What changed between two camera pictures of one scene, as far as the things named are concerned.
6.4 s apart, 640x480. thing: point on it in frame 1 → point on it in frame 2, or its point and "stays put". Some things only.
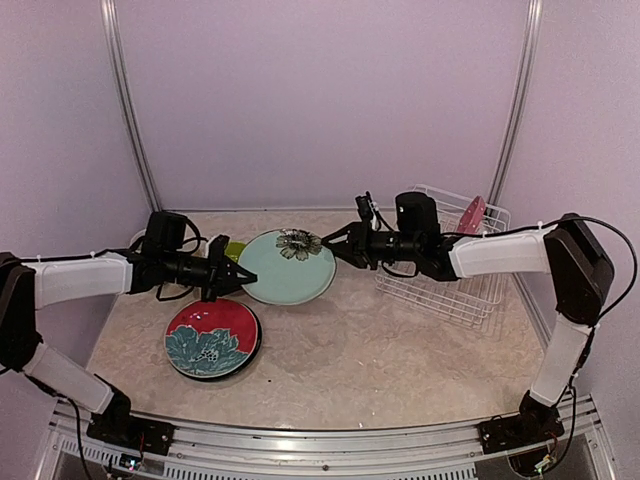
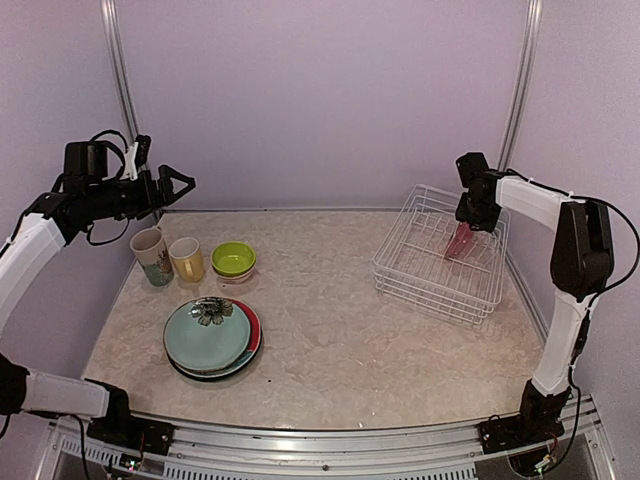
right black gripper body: [379, 248] → [478, 214]
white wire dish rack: [469, 300] stays put
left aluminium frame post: [111, 28] stays put
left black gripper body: [211, 274] → [130, 203]
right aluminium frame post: [527, 81] stays put
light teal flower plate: [292, 267] → [207, 334]
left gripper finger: [233, 276] → [166, 194]
